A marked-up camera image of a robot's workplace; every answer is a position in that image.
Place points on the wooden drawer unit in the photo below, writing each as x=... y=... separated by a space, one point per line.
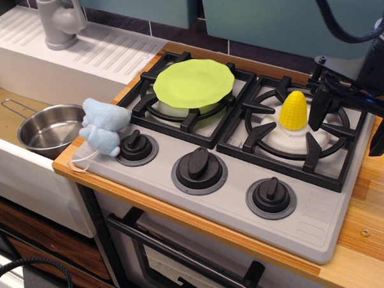
x=30 y=235

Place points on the left teal cabinet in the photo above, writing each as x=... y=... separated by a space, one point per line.
x=176 y=13

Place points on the right black stove knob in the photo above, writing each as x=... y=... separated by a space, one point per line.
x=271 y=199

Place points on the left black stove knob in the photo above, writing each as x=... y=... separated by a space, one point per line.
x=137 y=149

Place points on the black burner grate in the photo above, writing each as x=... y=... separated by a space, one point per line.
x=323 y=157
x=201 y=126

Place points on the green plastic plate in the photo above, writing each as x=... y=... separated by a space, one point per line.
x=194 y=83

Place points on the middle black stove knob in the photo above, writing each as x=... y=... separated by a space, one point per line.
x=199 y=172

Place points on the left black burner grate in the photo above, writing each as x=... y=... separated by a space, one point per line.
x=201 y=126

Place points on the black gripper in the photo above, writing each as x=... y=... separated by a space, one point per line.
x=358 y=83

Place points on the right black burner grate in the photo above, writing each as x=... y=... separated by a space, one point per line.
x=323 y=157

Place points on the small steel pot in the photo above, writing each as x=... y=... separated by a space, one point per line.
x=49 y=131

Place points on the light blue plush toy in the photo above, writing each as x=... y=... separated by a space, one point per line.
x=100 y=128

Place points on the grey toy faucet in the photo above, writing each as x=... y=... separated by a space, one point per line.
x=60 y=24

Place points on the black oven door handle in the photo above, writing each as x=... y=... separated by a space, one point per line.
x=167 y=264

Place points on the white toy sink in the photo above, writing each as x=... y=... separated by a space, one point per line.
x=99 y=65

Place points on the grey toy stove top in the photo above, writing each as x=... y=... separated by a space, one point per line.
x=310 y=231

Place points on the toy oven door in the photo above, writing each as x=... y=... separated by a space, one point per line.
x=230 y=258

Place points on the yellow toy corn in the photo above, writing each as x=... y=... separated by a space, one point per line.
x=293 y=114

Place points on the black stove knob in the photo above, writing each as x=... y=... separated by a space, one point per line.
x=271 y=199
x=199 y=172
x=137 y=149

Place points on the right teal cabinet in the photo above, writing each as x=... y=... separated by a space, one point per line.
x=291 y=26

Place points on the teal cabinet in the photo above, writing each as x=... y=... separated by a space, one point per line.
x=291 y=26
x=176 y=13

